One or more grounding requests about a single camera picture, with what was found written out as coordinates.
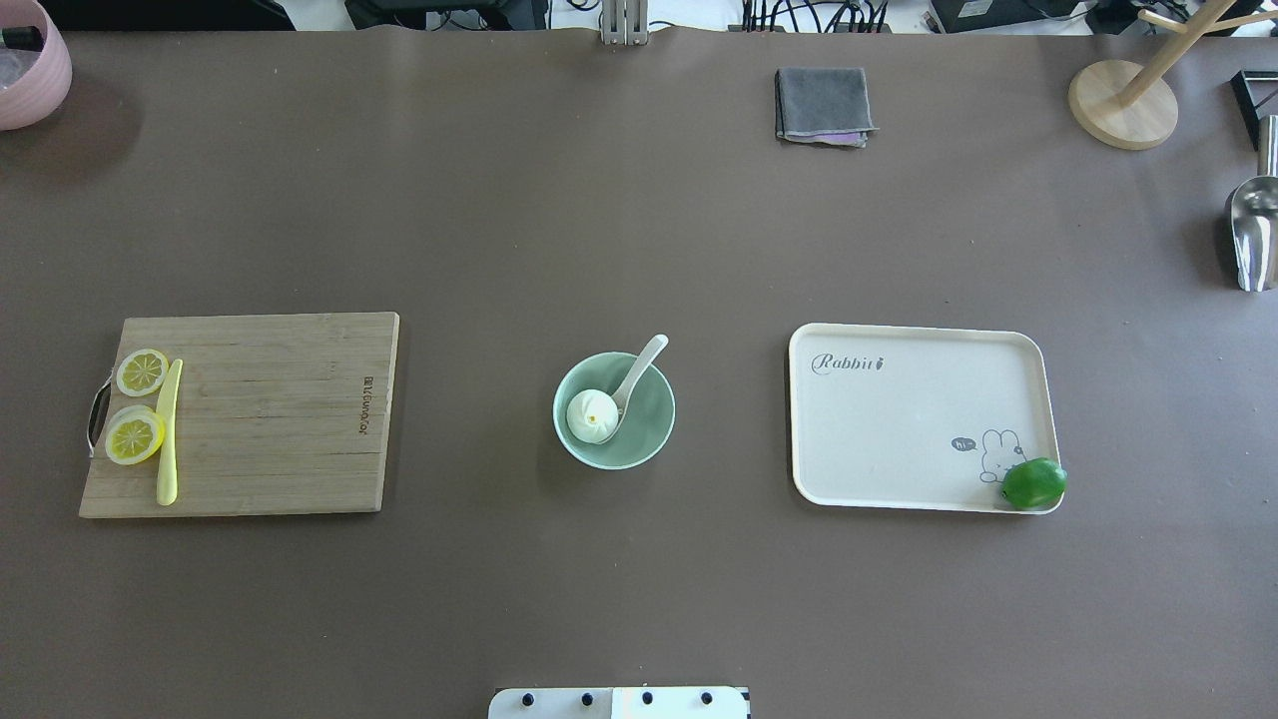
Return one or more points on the white ceramic spoon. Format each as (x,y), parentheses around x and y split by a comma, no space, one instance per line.
(621,397)

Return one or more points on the mint green bowl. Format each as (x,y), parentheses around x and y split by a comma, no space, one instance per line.
(649,418)

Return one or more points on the pink bowl with ice cubes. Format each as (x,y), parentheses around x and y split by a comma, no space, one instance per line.
(45,79)

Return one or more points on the cream rectangular tray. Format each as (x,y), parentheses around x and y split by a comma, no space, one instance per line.
(914,418)

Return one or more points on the grey folded cloth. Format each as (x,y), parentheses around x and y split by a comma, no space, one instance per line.
(828,105)

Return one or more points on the wooden cutting board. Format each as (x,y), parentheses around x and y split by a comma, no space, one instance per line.
(275,414)

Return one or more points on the green lime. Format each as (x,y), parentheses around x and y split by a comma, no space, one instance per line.
(1035,483)

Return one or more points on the yellow plastic knife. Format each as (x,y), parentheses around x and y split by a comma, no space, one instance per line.
(166,408)

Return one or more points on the wooden mug tree stand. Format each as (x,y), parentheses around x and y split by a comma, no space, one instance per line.
(1127,105)

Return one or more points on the metal scoop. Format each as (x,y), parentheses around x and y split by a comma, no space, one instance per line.
(1252,215)

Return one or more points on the aluminium frame post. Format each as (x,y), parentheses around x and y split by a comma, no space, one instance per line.
(624,22)

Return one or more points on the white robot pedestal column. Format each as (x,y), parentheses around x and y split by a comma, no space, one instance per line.
(622,702)

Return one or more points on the lemon slice near handle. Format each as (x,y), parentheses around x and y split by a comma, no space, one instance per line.
(142,372)

